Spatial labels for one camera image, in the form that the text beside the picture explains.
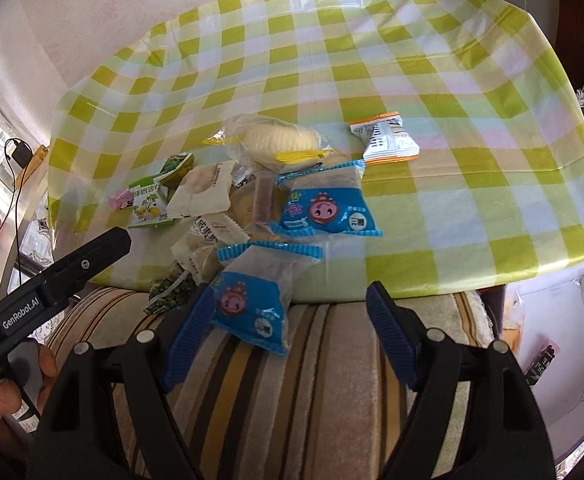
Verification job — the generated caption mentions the cream roll clear package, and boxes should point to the cream roll clear package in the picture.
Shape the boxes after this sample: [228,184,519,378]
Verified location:
[204,114,350,174]

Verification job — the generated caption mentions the orange white small packet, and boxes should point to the orange white small packet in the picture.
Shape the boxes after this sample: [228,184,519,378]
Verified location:
[350,112,420,166]

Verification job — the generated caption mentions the white green ginkgo snack bag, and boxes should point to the white green ginkgo snack bag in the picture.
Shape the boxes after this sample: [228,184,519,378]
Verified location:
[128,183,173,229]

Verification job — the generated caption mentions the blue pig snack bag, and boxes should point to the blue pig snack bag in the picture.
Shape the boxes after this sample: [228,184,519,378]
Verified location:
[212,240,324,356]
[270,159,382,238]

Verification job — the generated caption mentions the orange power strip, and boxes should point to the orange power strip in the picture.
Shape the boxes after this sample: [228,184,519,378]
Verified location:
[15,145,49,191]

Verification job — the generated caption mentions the black power adapter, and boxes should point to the black power adapter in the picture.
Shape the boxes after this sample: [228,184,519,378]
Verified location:
[11,139,33,169]

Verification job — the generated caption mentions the green garlic pea packet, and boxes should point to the green garlic pea packet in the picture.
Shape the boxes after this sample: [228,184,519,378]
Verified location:
[143,262,198,314]

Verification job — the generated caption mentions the black cable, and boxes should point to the black cable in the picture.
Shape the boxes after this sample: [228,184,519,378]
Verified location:
[0,136,36,281]

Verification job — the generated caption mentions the white pastry packet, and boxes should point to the white pastry packet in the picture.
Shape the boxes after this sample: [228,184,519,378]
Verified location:
[167,160,249,284]

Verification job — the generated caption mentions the clear biscuit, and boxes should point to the clear biscuit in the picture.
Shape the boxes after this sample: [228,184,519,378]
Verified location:
[230,171,277,240]

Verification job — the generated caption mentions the pink snack packet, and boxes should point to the pink snack packet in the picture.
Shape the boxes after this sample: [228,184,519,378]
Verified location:
[109,188,134,211]

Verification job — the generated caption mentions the person left hand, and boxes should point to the person left hand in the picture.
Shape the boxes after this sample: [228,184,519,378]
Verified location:
[0,344,58,422]

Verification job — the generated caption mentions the green checkered tablecloth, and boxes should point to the green checkered tablecloth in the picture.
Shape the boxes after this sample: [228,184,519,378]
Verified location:
[48,0,584,302]

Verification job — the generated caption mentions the purple storage box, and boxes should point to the purple storage box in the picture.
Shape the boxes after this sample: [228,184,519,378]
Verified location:
[506,262,584,463]

